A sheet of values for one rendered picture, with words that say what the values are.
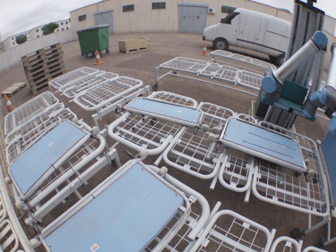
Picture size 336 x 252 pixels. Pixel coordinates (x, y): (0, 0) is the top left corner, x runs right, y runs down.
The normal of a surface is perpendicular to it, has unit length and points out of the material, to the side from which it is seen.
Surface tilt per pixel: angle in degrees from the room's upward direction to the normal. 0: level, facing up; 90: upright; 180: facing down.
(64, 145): 5
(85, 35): 94
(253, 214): 0
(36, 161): 5
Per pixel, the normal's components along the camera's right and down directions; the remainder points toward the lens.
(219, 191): 0.01, -0.78
